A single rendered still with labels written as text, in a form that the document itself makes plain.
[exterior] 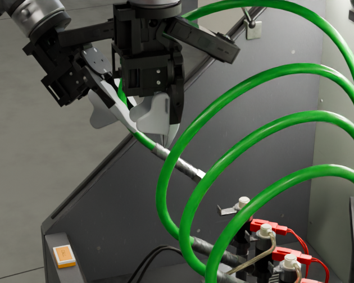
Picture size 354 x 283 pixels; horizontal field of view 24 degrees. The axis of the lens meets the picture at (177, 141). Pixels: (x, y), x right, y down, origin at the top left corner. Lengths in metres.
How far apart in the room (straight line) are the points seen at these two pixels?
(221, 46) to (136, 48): 0.12
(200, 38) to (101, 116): 0.24
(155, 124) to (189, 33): 0.13
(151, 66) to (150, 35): 0.04
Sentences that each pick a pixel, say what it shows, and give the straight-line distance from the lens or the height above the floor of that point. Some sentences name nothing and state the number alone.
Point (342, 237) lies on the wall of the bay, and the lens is 1.59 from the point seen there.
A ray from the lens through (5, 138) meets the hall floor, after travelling 4.13.
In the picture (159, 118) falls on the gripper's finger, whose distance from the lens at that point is 1.11.
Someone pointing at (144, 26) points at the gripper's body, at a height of 1.43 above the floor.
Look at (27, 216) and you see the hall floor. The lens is 3.45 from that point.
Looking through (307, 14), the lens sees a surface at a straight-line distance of 1.19.
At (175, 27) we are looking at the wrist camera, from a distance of 1.07.
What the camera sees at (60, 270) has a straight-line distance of 1.43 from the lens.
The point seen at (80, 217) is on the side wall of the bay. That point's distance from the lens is 1.52.
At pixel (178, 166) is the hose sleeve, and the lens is 1.28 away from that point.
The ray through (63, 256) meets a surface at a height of 0.96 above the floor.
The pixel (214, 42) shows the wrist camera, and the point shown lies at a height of 1.40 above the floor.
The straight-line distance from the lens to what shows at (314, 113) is 1.01.
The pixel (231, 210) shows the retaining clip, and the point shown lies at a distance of 1.22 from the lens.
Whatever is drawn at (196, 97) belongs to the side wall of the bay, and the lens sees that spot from 1.48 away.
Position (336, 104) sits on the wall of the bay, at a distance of 1.52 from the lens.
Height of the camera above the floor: 1.76
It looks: 26 degrees down
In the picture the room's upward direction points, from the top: straight up
